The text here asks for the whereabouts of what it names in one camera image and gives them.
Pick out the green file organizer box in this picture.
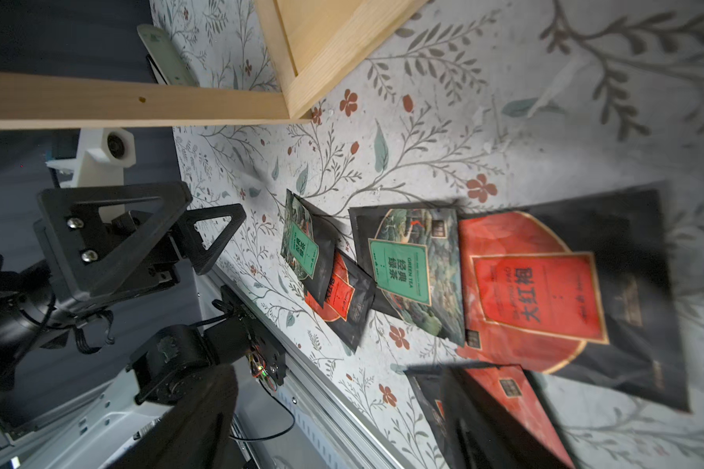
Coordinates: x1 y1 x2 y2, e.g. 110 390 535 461
137 25 199 87

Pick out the wooden two-tier shelf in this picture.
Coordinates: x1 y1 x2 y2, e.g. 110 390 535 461
0 1 420 130

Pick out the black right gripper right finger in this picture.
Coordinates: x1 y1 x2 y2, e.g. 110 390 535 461
439 365 570 469

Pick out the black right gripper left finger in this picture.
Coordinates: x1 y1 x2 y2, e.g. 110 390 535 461
111 365 239 469

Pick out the red tea bag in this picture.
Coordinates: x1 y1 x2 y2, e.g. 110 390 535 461
304 249 375 353
404 362 576 469
457 187 690 412

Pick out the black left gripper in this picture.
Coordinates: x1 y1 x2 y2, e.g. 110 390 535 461
34 182 246 316

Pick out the green tea bag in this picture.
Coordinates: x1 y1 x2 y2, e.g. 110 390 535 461
281 190 336 304
349 204 467 345

